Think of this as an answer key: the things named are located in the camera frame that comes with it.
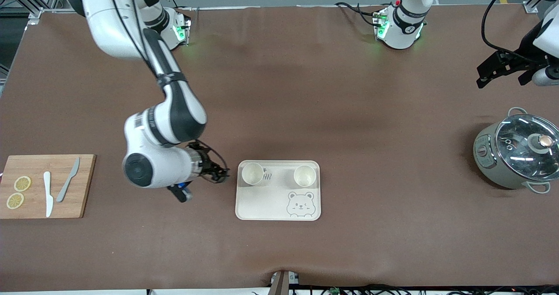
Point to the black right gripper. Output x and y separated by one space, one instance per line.
208 166

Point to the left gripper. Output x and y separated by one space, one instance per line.
525 55

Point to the white IKEA cup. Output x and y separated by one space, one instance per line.
252 174
305 176

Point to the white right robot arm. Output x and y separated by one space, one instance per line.
166 116

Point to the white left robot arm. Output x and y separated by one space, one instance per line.
406 28

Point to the cream tray with bear print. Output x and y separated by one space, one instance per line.
266 203

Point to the glass pot lid with knob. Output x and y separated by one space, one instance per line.
524 150

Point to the grey-green electric cooking pot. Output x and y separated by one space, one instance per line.
487 164

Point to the brown table cover mat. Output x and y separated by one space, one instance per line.
305 89

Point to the grey plastic knife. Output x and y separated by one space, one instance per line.
67 181

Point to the white plastic knife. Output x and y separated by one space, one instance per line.
48 194

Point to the bamboo cutting board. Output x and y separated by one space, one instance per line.
37 166

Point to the lemon slice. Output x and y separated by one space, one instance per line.
22 183
15 201

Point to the aluminium frame profile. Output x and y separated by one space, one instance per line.
26 0
532 7

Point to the metal table edge bracket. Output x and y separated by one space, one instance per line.
281 282

